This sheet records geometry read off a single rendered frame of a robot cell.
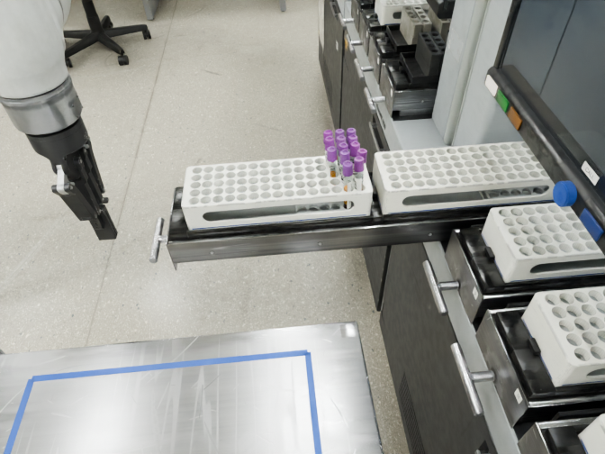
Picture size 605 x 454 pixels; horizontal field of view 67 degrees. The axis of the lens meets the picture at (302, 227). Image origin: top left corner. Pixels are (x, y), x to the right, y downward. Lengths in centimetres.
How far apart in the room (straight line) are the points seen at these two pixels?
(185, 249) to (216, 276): 97
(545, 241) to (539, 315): 13
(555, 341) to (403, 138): 59
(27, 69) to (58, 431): 42
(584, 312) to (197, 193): 56
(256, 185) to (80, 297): 121
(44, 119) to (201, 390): 39
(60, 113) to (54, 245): 143
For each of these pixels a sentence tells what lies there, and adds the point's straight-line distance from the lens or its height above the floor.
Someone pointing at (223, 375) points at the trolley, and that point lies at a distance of 60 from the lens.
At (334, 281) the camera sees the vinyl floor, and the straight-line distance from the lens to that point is 168.
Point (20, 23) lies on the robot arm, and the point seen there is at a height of 114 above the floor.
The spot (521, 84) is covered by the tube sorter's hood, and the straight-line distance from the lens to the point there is 74.
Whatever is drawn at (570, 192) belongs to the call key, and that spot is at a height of 99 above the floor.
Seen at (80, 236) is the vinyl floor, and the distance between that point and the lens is 206.
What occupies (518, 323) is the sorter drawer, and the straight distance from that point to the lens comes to 68.
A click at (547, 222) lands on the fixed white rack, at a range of 76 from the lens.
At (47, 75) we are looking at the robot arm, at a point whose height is 108.
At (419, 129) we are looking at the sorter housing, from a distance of 110.
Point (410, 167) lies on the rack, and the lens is 79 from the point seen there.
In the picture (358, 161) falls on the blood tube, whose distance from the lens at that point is 69.
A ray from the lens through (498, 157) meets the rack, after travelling 86.
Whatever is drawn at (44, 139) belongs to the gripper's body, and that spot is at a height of 100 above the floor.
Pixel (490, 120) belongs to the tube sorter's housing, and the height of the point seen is 89.
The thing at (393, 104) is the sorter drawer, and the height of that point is 77.
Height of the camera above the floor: 135
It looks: 47 degrees down
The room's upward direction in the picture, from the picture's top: 2 degrees counter-clockwise
